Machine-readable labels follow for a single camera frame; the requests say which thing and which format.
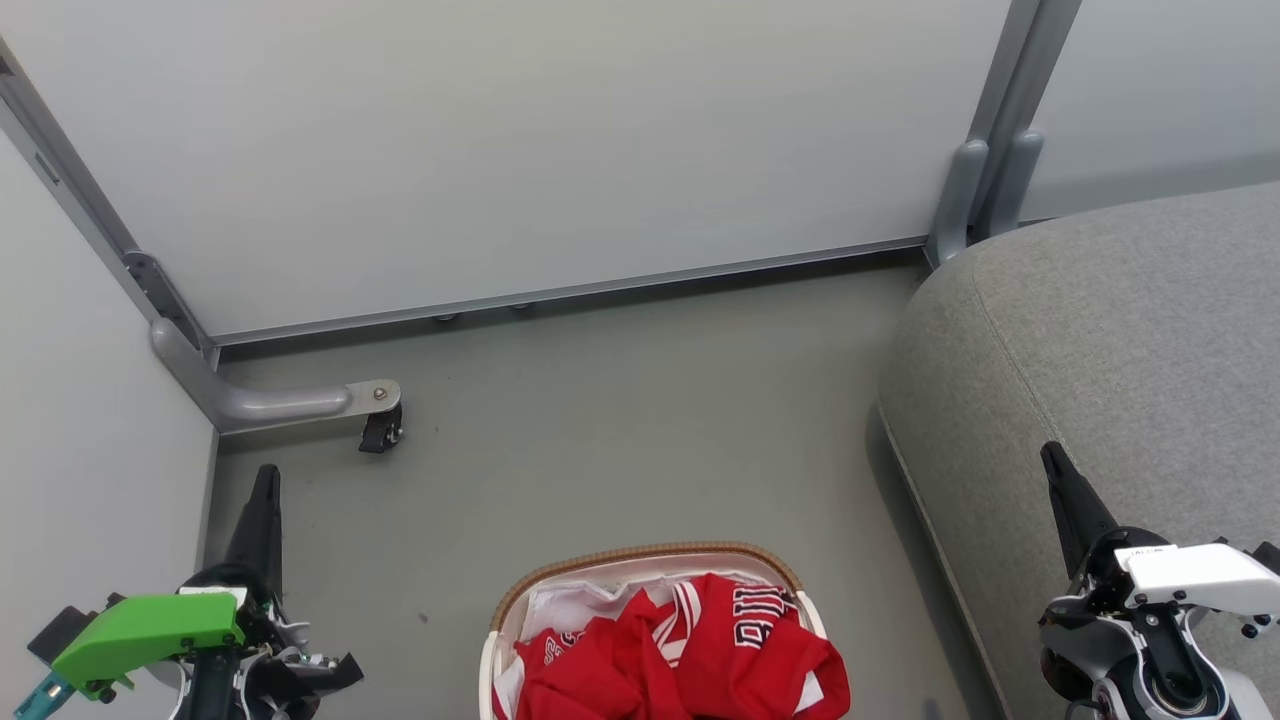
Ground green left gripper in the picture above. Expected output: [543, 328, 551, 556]
[50, 464, 303, 701]

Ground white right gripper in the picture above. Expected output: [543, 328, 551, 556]
[1040, 441, 1280, 637]

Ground grey fabric sofa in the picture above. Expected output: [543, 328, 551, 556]
[878, 180, 1280, 720]

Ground grey curved partition leg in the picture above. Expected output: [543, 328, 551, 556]
[150, 318, 402, 434]

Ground black caster wheel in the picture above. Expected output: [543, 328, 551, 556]
[359, 405, 405, 455]

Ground white basket liner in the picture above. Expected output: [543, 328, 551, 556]
[493, 555, 827, 720]

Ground grey upright partition foot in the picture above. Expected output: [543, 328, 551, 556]
[988, 130, 1046, 239]
[925, 138, 991, 267]

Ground woven laundry basket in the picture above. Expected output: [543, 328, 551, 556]
[480, 541, 831, 720]

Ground black cable with teal plug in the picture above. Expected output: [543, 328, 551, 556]
[14, 670, 77, 720]

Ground grey partition corner post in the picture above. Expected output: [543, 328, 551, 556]
[0, 40, 217, 366]

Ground grey partition bottom rail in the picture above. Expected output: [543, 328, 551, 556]
[205, 236, 931, 347]

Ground grey partition double post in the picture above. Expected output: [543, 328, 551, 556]
[965, 0, 1083, 241]

